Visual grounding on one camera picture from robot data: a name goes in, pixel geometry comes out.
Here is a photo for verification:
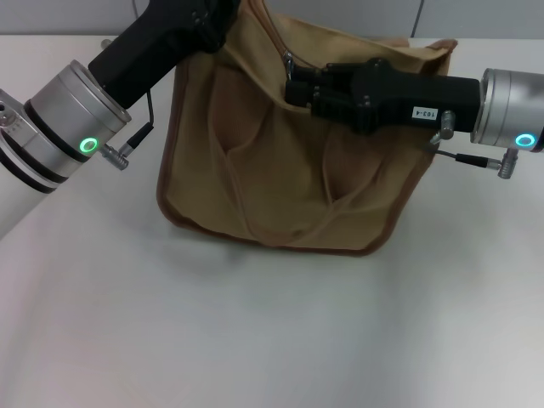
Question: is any right gripper cable with connectors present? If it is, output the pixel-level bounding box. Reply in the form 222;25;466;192
426;109;521;181

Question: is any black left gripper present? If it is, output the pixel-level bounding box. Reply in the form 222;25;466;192
88;0;244;111

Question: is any silver metal zipper pull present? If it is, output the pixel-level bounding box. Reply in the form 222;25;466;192
280;50;296;81

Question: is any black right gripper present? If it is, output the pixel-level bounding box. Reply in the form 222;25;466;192
284;58;485;138

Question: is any gripper cable with connectors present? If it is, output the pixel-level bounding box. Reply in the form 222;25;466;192
99;38;157;172
426;109;521;181

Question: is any khaki canvas food bag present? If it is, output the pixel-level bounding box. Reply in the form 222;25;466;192
156;0;459;259

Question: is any left gripper cable with connectors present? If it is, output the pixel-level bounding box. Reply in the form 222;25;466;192
99;38;157;172

